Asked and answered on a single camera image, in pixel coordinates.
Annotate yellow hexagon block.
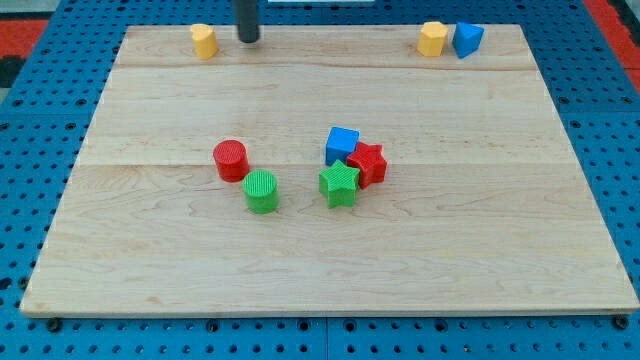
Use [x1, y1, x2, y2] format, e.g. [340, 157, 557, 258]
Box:
[417, 21, 449, 57]

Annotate yellow heart block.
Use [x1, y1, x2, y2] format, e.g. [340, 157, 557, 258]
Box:
[190, 23, 219, 60]

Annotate wooden board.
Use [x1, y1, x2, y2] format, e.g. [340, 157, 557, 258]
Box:
[20, 25, 639, 319]

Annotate green star block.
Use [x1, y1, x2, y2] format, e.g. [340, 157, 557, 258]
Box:
[319, 160, 360, 209]

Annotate blue cube block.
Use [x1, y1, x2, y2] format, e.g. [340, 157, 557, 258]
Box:
[325, 127, 360, 166]

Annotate red star block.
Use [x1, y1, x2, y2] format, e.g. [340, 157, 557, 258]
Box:
[347, 142, 387, 189]

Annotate green cylinder block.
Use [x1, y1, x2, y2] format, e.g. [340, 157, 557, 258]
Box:
[242, 169, 279, 214]

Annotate red cylinder block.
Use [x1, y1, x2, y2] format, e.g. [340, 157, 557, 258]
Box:
[213, 139, 249, 182]

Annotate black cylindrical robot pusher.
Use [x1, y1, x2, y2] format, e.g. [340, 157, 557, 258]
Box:
[233, 0, 260, 44]

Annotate blue triangle block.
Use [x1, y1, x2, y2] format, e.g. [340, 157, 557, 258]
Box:
[452, 22, 484, 59]

